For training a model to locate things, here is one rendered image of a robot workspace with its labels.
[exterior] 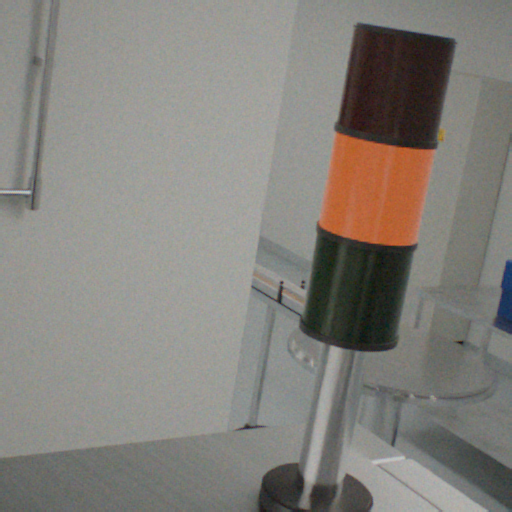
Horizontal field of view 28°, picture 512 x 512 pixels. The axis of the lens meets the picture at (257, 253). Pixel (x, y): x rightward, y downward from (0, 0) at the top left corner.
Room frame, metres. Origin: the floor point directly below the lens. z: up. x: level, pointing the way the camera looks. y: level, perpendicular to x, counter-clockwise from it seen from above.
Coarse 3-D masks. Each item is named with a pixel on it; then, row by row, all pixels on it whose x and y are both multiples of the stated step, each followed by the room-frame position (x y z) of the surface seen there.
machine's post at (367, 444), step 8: (360, 432) 0.60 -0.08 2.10; (368, 432) 0.61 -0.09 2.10; (352, 440) 0.59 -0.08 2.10; (360, 440) 0.59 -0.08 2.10; (368, 440) 0.59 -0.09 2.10; (376, 440) 0.60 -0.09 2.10; (360, 448) 0.58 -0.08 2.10; (368, 448) 0.58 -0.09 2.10; (376, 448) 0.58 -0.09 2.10; (384, 448) 0.59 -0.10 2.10; (392, 448) 0.59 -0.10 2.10; (368, 456) 0.57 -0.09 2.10; (376, 456) 0.57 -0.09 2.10; (384, 456) 0.57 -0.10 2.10; (392, 456) 0.58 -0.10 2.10; (400, 456) 0.58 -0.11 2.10; (376, 464) 0.56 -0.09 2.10
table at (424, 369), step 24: (408, 336) 4.59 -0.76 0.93; (432, 336) 4.66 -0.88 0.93; (312, 360) 4.06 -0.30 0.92; (384, 360) 4.19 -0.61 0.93; (408, 360) 4.24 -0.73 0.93; (432, 360) 4.30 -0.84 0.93; (456, 360) 4.35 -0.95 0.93; (480, 360) 4.41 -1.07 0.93; (384, 384) 3.90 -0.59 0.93; (408, 384) 3.94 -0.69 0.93; (432, 384) 3.99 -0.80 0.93; (456, 384) 4.04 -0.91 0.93; (480, 384) 4.09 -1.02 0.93; (384, 408) 4.23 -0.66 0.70; (384, 432) 4.23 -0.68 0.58
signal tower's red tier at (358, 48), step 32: (352, 64) 0.48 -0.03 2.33; (384, 64) 0.47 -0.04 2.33; (416, 64) 0.47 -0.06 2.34; (448, 64) 0.48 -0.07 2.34; (352, 96) 0.48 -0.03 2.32; (384, 96) 0.47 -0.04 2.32; (416, 96) 0.47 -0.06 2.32; (352, 128) 0.48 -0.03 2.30; (384, 128) 0.47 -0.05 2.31; (416, 128) 0.47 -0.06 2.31
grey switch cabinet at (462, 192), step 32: (448, 96) 7.41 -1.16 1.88; (480, 96) 7.18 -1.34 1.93; (448, 128) 7.35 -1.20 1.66; (480, 128) 7.21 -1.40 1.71; (448, 160) 7.30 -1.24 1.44; (480, 160) 7.25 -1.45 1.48; (448, 192) 7.25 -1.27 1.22; (480, 192) 7.29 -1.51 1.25; (448, 224) 7.19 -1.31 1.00; (480, 224) 7.33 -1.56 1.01; (416, 256) 7.40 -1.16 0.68; (448, 256) 7.19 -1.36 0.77; (480, 256) 7.38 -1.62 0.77; (448, 320) 7.27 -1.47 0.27
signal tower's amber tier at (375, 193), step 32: (352, 160) 0.47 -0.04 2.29; (384, 160) 0.47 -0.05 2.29; (416, 160) 0.47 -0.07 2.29; (352, 192) 0.47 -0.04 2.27; (384, 192) 0.47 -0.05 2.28; (416, 192) 0.48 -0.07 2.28; (320, 224) 0.49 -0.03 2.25; (352, 224) 0.47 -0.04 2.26; (384, 224) 0.47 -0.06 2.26; (416, 224) 0.48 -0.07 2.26
